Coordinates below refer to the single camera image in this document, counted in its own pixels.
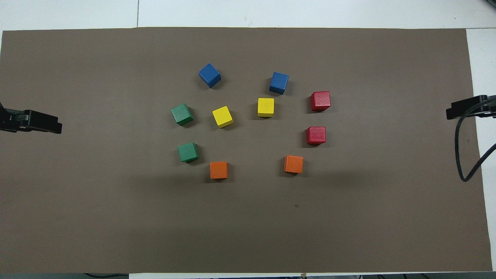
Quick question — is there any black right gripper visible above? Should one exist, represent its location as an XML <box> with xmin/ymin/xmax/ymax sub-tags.
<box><xmin>446</xmin><ymin>95</ymin><xmax>496</xmax><ymax>120</ymax></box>

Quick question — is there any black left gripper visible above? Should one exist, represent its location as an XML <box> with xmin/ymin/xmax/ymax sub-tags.
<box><xmin>0</xmin><ymin>103</ymin><xmax>62</xmax><ymax>134</ymax></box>

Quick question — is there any green wooden cube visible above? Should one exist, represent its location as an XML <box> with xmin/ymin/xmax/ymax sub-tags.
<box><xmin>170</xmin><ymin>103</ymin><xmax>194</xmax><ymax>126</ymax></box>
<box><xmin>177</xmin><ymin>142</ymin><xmax>200</xmax><ymax>163</ymax></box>

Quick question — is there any red wooden cube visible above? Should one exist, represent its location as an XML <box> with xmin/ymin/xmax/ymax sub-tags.
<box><xmin>306</xmin><ymin>126</ymin><xmax>327</xmax><ymax>146</ymax></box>
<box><xmin>310</xmin><ymin>91</ymin><xmax>331</xmax><ymax>112</ymax></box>

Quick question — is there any brown paper table mat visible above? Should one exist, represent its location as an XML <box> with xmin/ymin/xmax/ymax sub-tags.
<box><xmin>0</xmin><ymin>27</ymin><xmax>493</xmax><ymax>274</ymax></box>

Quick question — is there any blue wooden cube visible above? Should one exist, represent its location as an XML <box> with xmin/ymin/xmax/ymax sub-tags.
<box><xmin>198</xmin><ymin>63</ymin><xmax>222</xmax><ymax>89</ymax></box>
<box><xmin>269</xmin><ymin>72</ymin><xmax>289</xmax><ymax>95</ymax></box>

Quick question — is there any yellow wooden cube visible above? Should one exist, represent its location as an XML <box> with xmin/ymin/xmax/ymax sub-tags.
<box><xmin>257</xmin><ymin>98</ymin><xmax>275</xmax><ymax>118</ymax></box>
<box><xmin>212</xmin><ymin>106</ymin><xmax>234</xmax><ymax>129</ymax></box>

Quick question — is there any orange wooden cube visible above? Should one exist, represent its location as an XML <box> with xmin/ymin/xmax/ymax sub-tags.
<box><xmin>283</xmin><ymin>155</ymin><xmax>304</xmax><ymax>174</ymax></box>
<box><xmin>210</xmin><ymin>161</ymin><xmax>229</xmax><ymax>180</ymax></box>

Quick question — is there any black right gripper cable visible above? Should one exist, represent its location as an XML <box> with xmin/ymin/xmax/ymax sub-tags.
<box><xmin>455</xmin><ymin>99</ymin><xmax>496</xmax><ymax>183</ymax></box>

